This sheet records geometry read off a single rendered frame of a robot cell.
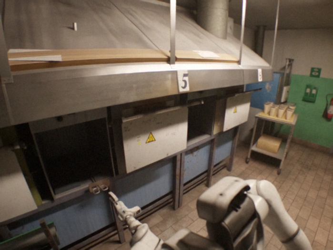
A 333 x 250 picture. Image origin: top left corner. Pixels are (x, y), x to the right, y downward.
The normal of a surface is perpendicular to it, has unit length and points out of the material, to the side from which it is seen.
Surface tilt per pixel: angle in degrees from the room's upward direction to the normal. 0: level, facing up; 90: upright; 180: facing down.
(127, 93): 80
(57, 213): 90
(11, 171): 90
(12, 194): 90
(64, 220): 90
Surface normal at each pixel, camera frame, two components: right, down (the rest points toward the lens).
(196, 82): 0.62, 0.11
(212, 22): -0.20, 0.35
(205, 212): -0.76, 0.10
